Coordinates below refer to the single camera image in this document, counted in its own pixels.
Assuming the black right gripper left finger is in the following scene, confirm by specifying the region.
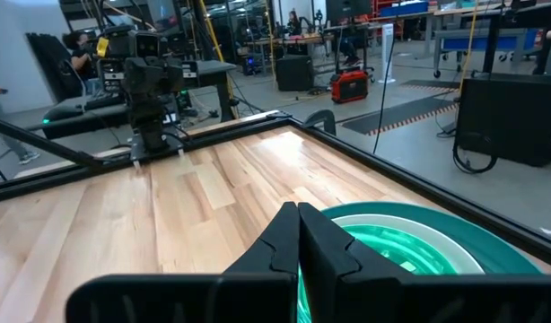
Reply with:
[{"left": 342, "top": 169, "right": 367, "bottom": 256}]
[{"left": 65, "top": 201, "right": 302, "bottom": 323}]

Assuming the black office chair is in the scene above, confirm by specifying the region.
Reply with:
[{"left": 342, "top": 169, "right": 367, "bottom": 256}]
[{"left": 26, "top": 31, "right": 79, "bottom": 102}]

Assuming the black table frame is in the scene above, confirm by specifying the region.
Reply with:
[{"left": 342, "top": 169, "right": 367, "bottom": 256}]
[{"left": 0, "top": 109, "right": 551, "bottom": 270}]

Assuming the transparent green plastic plate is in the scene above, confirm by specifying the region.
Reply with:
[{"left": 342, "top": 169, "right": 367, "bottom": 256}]
[{"left": 295, "top": 223, "right": 459, "bottom": 323}]

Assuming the coiled black cable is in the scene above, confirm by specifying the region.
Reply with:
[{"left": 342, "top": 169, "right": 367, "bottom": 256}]
[{"left": 451, "top": 132, "right": 500, "bottom": 175}]

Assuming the blue storage bin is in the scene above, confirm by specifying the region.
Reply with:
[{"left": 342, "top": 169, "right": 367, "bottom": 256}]
[{"left": 379, "top": 0, "right": 430, "bottom": 18}]

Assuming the black cabinet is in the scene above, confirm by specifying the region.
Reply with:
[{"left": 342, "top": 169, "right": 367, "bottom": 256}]
[{"left": 453, "top": 73, "right": 551, "bottom": 168}]

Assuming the stack of blue bowls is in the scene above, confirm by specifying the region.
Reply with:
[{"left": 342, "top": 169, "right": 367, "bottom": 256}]
[{"left": 322, "top": 201, "right": 544, "bottom": 275}]

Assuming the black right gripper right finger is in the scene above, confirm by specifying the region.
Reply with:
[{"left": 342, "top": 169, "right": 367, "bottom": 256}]
[{"left": 297, "top": 202, "right": 551, "bottom": 323}]

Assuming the black clamp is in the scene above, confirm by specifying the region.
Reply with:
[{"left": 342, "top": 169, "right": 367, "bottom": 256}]
[{"left": 303, "top": 109, "right": 337, "bottom": 136}]

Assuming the black hazard-striped floor mat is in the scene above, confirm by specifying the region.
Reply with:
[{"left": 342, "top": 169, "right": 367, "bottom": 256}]
[
  {"left": 341, "top": 95, "right": 459, "bottom": 136},
  {"left": 399, "top": 79, "right": 461, "bottom": 94}
]

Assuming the blue panelled work table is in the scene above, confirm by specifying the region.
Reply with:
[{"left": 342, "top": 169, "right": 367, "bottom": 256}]
[{"left": 432, "top": 26, "right": 544, "bottom": 80}]

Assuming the yellow hanging strap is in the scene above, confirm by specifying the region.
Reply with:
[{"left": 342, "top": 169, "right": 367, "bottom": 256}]
[{"left": 197, "top": 0, "right": 240, "bottom": 118}]

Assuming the black speaker box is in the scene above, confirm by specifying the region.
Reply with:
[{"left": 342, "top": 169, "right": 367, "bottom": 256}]
[{"left": 275, "top": 54, "right": 315, "bottom": 92}]

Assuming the white tower fan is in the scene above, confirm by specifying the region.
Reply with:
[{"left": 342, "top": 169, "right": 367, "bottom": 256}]
[{"left": 380, "top": 22, "right": 397, "bottom": 85}]

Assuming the yellow hanging cable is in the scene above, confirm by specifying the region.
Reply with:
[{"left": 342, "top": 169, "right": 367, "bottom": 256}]
[{"left": 458, "top": 0, "right": 479, "bottom": 93}]

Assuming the black side desk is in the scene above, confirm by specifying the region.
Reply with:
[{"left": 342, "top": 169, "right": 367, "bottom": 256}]
[{"left": 40, "top": 59, "right": 237, "bottom": 141}]

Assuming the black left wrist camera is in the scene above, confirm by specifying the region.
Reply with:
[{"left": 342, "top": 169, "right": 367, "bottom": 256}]
[{"left": 134, "top": 31, "right": 162, "bottom": 58}]

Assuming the red and black power station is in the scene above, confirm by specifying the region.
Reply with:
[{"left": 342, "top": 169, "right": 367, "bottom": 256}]
[{"left": 329, "top": 68, "right": 370, "bottom": 105}]

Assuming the white plastic plate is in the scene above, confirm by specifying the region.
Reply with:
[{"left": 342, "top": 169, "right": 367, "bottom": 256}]
[{"left": 332, "top": 214, "right": 485, "bottom": 275}]

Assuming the black standing desk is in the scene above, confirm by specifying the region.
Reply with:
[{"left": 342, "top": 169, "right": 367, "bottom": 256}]
[{"left": 481, "top": 0, "right": 551, "bottom": 75}]

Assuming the black computer monitor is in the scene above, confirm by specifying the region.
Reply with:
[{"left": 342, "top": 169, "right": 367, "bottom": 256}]
[{"left": 325, "top": 0, "right": 374, "bottom": 24}]

